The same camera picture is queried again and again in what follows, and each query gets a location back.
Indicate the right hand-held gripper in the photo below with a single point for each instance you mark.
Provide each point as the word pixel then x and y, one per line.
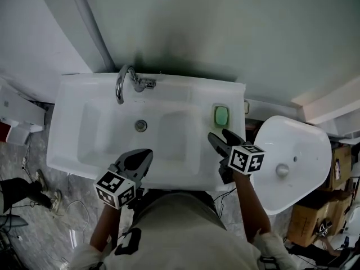
pixel 246 160

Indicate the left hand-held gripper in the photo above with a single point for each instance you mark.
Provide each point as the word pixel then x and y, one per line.
pixel 114 190

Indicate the green soap bar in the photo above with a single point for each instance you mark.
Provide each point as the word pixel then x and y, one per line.
pixel 221 115

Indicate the person's left forearm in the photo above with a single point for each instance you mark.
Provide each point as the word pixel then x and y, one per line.
pixel 105 226

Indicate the person's right forearm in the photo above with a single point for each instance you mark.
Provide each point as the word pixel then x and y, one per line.
pixel 250 207

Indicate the white ceramic vanity sink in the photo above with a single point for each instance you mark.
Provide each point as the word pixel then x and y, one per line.
pixel 112 145

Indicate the chrome sink drain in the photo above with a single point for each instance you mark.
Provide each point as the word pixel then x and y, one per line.
pixel 141 125

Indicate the small beige rectangular tray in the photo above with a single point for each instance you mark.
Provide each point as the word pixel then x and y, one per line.
pixel 247 107

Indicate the white loose ceramic basin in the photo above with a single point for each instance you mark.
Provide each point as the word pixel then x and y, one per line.
pixel 295 156

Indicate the chrome sink faucet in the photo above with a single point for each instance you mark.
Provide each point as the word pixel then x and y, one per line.
pixel 119 90

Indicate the person's beige shirt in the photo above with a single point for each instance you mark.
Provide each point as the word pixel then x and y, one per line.
pixel 182 235

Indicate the large plain cardboard box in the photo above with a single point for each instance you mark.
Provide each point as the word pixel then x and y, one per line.
pixel 306 224

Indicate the labelled cardboard box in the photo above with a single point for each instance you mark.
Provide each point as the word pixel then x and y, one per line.
pixel 339 167

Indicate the small white box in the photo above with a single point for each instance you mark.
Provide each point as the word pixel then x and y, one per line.
pixel 21 135

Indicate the large white carton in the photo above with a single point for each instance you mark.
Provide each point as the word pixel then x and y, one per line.
pixel 19 108

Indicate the orange red box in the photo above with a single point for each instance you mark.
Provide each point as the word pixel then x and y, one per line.
pixel 4 132

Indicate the white metal beam frame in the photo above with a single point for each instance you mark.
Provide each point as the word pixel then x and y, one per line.
pixel 323 108

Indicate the grey partition frame post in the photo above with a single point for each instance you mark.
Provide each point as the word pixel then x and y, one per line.
pixel 102 42

